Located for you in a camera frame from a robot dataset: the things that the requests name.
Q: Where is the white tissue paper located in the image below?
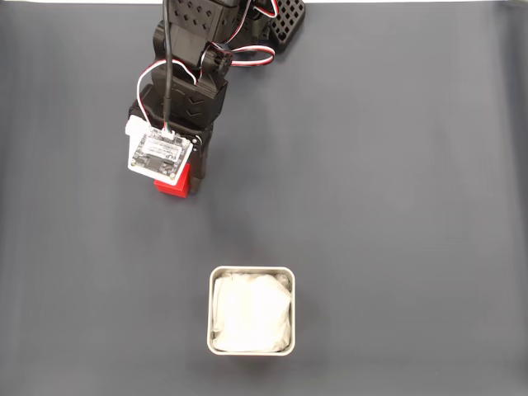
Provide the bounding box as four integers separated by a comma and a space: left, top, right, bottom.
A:
211, 270, 293, 353

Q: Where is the camera board on white mount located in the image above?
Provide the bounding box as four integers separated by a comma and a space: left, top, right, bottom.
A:
123, 115, 195, 185

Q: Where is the black camera cable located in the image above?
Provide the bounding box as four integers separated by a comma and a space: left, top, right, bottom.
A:
161, 0, 176, 135

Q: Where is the white square box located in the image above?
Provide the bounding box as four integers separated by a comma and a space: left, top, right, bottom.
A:
206, 265, 296, 356

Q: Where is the dark table mat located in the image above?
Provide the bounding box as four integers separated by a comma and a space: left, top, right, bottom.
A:
0, 2, 528, 396

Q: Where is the red cube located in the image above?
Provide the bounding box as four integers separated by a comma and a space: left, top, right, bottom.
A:
153, 163, 192, 200

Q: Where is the white and red servo cable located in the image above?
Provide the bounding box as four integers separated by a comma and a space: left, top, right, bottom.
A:
224, 0, 277, 69
136, 58, 199, 125

